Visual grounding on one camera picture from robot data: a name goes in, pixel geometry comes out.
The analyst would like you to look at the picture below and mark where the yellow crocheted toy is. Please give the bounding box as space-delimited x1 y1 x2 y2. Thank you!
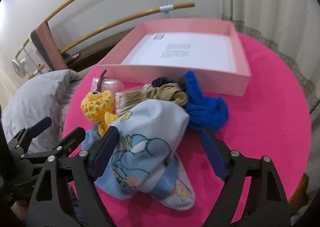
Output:
80 90 119 137

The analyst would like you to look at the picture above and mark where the cotton swabs plastic bag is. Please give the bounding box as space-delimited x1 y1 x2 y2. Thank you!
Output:
114 84 149 116

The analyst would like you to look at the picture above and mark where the patterned light blue sock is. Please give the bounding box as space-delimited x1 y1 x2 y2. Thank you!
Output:
95 100 195 211

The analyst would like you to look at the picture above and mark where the royal blue knitted cloth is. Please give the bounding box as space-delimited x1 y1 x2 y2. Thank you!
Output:
184 71 229 132

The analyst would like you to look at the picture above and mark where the beige stocking bundle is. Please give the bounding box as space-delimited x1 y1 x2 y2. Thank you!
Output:
145 83 188 107

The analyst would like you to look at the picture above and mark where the grey quilted bedding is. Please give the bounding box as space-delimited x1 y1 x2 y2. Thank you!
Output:
2 69 82 153

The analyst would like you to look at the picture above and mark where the clear bag with brown tie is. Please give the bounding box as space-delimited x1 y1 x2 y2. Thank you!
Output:
91 69 125 94

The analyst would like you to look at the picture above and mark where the small white fan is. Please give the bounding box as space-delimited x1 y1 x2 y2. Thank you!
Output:
11 58 27 78

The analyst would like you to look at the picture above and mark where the pink round table cover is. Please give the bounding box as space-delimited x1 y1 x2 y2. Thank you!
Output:
62 32 313 227

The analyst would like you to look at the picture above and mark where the pink grey hanging towel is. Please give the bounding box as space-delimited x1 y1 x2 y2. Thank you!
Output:
29 22 68 71

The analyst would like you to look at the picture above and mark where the dark navy knitted item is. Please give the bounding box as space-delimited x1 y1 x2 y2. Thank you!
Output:
151 77 187 91

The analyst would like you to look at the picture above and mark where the white printed paper sheet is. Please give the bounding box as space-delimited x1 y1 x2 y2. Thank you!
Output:
122 32 236 72

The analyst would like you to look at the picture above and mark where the pink cardboard box tray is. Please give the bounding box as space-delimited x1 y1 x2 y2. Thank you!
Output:
98 18 251 96

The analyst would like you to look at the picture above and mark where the lower wooden ballet bar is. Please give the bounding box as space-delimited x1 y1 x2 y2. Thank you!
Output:
28 2 196 80

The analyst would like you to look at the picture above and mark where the cream embroidered curtain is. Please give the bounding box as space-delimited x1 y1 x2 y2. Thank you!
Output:
219 0 319 223

